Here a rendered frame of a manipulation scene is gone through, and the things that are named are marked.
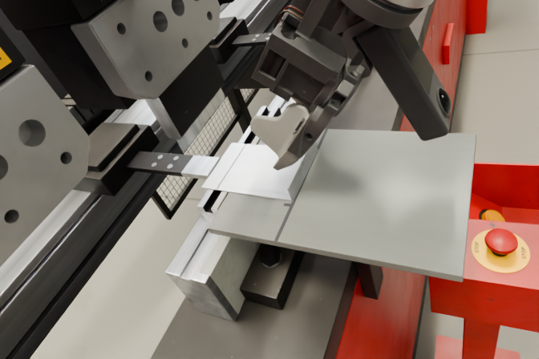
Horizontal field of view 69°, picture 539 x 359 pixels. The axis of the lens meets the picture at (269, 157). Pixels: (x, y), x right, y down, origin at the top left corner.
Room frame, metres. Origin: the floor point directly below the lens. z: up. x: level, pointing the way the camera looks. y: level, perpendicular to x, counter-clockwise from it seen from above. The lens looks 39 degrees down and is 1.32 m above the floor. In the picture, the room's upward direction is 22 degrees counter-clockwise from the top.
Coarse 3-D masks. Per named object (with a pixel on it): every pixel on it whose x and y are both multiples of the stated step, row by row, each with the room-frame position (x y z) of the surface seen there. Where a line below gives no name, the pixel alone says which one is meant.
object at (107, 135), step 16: (96, 128) 0.58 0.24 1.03; (112, 128) 0.56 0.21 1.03; (128, 128) 0.54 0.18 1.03; (144, 128) 0.55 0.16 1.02; (96, 144) 0.53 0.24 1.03; (112, 144) 0.52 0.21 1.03; (128, 144) 0.52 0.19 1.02; (144, 144) 0.53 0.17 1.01; (96, 160) 0.49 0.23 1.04; (112, 160) 0.49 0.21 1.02; (128, 160) 0.50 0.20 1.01; (144, 160) 0.49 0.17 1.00; (160, 160) 0.47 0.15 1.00; (176, 160) 0.46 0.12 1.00; (192, 160) 0.44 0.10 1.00; (208, 160) 0.43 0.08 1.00; (96, 176) 0.47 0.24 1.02; (112, 176) 0.47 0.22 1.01; (128, 176) 0.49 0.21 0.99; (192, 176) 0.42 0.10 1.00; (208, 176) 0.40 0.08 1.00; (96, 192) 0.48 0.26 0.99; (112, 192) 0.46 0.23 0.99
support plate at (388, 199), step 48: (336, 144) 0.37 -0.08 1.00; (384, 144) 0.34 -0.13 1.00; (432, 144) 0.31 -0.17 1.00; (336, 192) 0.29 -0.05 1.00; (384, 192) 0.27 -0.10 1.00; (432, 192) 0.25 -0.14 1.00; (288, 240) 0.26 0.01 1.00; (336, 240) 0.24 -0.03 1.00; (384, 240) 0.22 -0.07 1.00; (432, 240) 0.20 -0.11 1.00
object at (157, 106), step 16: (208, 48) 0.43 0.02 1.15; (192, 64) 0.40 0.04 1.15; (208, 64) 0.42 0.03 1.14; (176, 80) 0.38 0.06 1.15; (192, 80) 0.39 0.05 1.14; (208, 80) 0.41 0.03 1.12; (160, 96) 0.36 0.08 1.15; (176, 96) 0.37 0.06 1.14; (192, 96) 0.39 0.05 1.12; (208, 96) 0.40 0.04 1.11; (224, 96) 0.44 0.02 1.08; (160, 112) 0.36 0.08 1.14; (176, 112) 0.36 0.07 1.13; (192, 112) 0.38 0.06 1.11; (208, 112) 0.41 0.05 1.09; (176, 128) 0.35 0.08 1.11; (192, 128) 0.38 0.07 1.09
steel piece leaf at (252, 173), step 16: (256, 144) 0.43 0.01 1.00; (240, 160) 0.41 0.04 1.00; (256, 160) 0.40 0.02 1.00; (272, 160) 0.38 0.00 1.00; (304, 160) 0.34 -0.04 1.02; (240, 176) 0.38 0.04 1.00; (256, 176) 0.37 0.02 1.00; (272, 176) 0.36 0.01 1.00; (288, 176) 0.34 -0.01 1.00; (304, 176) 0.33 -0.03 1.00; (240, 192) 0.35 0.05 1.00; (256, 192) 0.34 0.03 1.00; (272, 192) 0.33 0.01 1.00; (288, 192) 0.32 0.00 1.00
